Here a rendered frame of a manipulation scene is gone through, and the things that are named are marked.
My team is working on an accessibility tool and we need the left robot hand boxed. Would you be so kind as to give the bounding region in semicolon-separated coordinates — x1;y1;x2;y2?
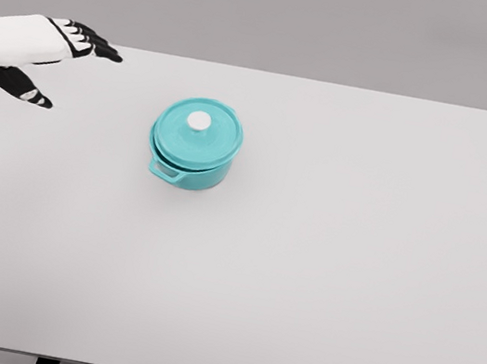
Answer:
0;6;130;121

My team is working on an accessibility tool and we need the teal pot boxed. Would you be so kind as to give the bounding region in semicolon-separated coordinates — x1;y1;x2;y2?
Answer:
141;92;250;199

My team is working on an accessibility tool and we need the teal lid with white knob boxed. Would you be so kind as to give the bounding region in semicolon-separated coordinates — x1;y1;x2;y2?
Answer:
149;90;250;179

